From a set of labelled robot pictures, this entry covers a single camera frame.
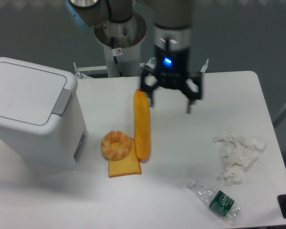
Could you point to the white trash can body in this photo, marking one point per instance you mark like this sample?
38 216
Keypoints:
59 141

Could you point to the crumpled white tissue paper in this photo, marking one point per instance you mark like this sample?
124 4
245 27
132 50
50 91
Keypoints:
238 154

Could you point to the orange toast slice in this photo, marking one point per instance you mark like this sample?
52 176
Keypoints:
129 165

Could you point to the clear plastic water bottle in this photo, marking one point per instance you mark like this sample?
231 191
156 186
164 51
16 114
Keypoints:
215 199

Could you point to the long orange baguette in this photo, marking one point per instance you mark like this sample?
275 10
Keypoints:
142 136

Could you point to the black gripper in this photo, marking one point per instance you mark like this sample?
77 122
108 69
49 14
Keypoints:
172 69

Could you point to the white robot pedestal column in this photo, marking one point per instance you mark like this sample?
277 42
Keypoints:
122 45

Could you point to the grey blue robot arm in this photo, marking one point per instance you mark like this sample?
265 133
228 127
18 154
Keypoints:
172 26

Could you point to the white base bracket frame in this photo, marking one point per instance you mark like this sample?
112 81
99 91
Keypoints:
101 71

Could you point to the white trash can lid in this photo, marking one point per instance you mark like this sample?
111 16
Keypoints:
28 92

